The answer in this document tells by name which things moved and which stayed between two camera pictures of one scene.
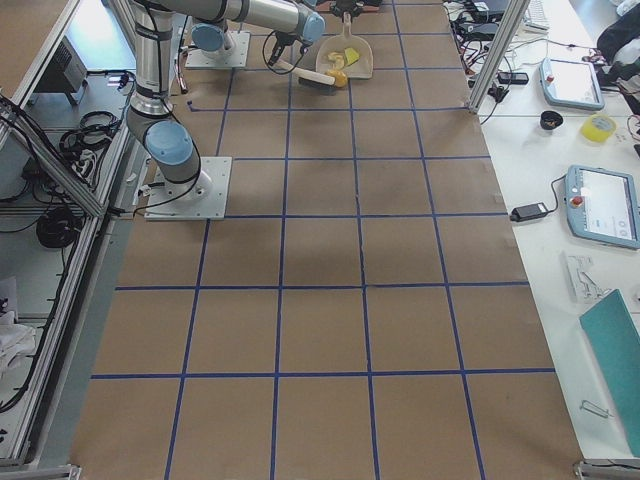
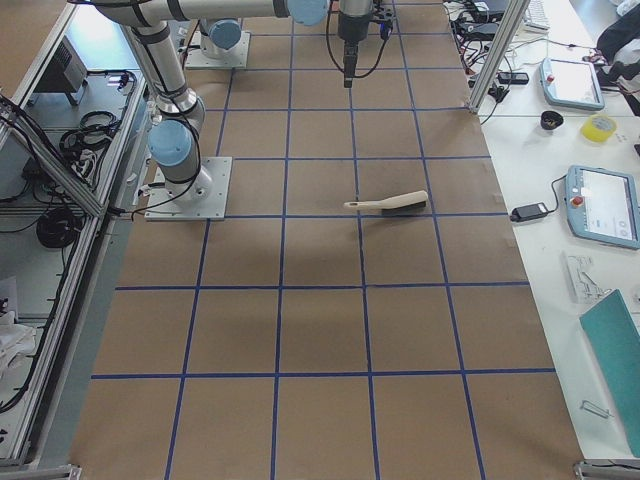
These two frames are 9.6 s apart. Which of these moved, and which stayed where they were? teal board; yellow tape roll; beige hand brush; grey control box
Moved: beige hand brush
Stayed: grey control box; teal board; yellow tape roll
